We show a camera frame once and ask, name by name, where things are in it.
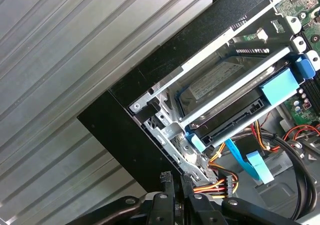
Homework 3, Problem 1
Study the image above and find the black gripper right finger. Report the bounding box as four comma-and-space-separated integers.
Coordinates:
181, 172, 301, 225

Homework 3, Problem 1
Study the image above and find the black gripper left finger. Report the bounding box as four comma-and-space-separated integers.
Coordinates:
66, 171, 177, 225

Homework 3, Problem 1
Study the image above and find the multicolour disk power wire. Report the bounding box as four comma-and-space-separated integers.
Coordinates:
191, 159, 240, 200

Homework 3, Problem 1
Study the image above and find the blue data wire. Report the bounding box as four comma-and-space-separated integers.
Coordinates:
224, 137, 275, 185

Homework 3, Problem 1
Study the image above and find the hard disk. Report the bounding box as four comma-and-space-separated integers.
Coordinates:
174, 53, 316, 152

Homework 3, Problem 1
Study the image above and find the green motherboard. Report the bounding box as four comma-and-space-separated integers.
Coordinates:
243, 0, 320, 127

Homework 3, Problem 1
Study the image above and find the black PC case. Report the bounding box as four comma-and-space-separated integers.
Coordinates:
77, 0, 320, 225

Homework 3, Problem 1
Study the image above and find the orange yellow wire bundle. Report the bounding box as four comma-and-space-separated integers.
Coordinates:
249, 112, 282, 154

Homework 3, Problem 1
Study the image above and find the black cable bundle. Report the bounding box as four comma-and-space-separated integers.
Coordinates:
259, 131, 318, 222

